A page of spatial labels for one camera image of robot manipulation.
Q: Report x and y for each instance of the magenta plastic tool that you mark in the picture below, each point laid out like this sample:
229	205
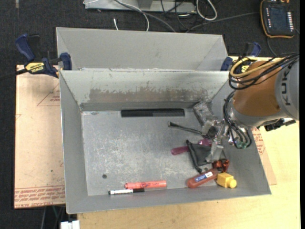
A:
179	149

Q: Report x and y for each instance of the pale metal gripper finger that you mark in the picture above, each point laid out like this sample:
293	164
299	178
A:
215	151
209	127

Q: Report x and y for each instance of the grey rough block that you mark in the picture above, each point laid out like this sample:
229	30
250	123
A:
202	111

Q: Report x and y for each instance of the black cloth pouch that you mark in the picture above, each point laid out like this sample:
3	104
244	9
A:
199	155

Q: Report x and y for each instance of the black and white marker pen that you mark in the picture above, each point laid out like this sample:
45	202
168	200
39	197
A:
125	191

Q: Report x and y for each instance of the grey metal bin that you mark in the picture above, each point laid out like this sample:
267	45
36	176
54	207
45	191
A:
133	147

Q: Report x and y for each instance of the yellow toy block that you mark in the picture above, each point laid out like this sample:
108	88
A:
226	180

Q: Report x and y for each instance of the black cylinder on white bracket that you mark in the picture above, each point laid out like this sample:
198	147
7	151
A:
277	124

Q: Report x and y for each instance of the black ribbed flat block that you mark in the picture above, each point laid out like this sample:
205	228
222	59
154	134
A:
152	112

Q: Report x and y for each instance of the brown cardboard board red print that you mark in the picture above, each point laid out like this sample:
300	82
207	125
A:
35	132

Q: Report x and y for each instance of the orange marker pen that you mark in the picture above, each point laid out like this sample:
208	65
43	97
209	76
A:
145	184

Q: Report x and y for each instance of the red-brown bottle blue label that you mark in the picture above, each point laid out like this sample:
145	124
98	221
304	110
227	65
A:
201	178

